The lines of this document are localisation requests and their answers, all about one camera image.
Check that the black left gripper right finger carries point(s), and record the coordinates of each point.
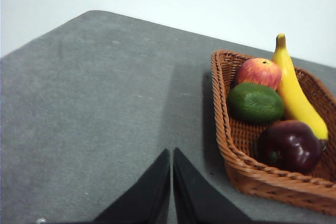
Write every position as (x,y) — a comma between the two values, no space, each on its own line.
(199,203)

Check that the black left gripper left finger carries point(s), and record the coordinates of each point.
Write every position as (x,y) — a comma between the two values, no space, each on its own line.
(147,203)

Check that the dark purple plum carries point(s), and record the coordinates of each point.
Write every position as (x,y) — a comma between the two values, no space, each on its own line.
(291,148)

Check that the brown wicker basket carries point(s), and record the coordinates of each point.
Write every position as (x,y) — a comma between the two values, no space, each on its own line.
(262,182)

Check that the silver screw head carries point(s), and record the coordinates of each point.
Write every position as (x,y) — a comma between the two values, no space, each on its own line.
(41,221)

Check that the green avocado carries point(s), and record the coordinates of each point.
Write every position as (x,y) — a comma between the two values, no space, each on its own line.
(254,103)

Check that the yellow banana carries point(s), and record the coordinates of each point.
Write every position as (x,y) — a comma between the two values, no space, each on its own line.
(294,98)

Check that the red yellow apple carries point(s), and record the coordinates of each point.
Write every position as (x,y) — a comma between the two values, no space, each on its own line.
(258,73)

